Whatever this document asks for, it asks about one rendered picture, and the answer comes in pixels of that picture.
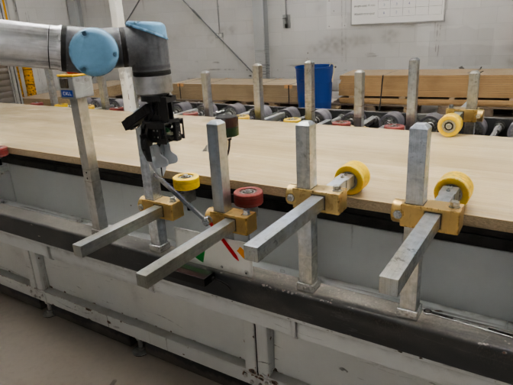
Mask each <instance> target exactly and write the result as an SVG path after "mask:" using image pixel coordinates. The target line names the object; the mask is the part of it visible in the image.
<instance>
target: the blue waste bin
mask: <svg viewBox="0 0 513 385"><path fill-rule="evenodd" d="M333 68H334V64H333V63H331V64H315V108H328V109H331V96H332V82H333V77H334V72H333ZM295 72H296V82H297V93H298V107H299V108H305V65H300V66H295Z"/></svg>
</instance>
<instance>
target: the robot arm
mask: <svg viewBox="0 0 513 385"><path fill-rule="evenodd" d="M125 26H127V27H106V28H97V27H76V26H69V25H57V26H56V25H48V24H35V23H28V22H22V21H9V20H2V19H0V65H3V66H19V67H29V68H38V69H47V70H59V71H61V72H71V73H84V74H86V75H88V76H104V75H105V74H107V73H110V72H111V71H112V70H113V69H114V68H122V67H132V70H133V76H134V85H135V92H136V94H137V95H140V100H141V101H142V102H148V104H145V105H144V106H142V107H141V108H139V109H138V110H136V112H134V113H133V114H132V115H129V116H128V117H126V118H125V119H124V120H123V121H122V122H121V123H122V124H123V126H124V129H125V131H126V130H134V129H136V128H139V127H140V129H141V132H140V145H141V150H142V151H143V154H144V156H145V158H146V160H147V161H148V163H149V164H150V166H151V167H152V169H153V171H154V172H155V173H156V174H157V175H158V176H159V177H162V176H164V173H165V172H166V167H167V166H168V165H169V164H172V163H176V162H177V161H178V157H177V155H176V154H174V153H173V152H172V151H171V148H170V141H181V140H182V138H185V131H184V124H183V118H174V115H173V103H172V102H174V101H176V95H170V94H169V93H170V92H172V91H173V81H172V74H171V68H170V61H169V48H168V37H167V34H166V27H165V25H164V24H163V23H161V22H155V21H127V22H126V24H125ZM180 124H182V134H181V128H180ZM153 143H157V144H154V145H153Z"/></svg>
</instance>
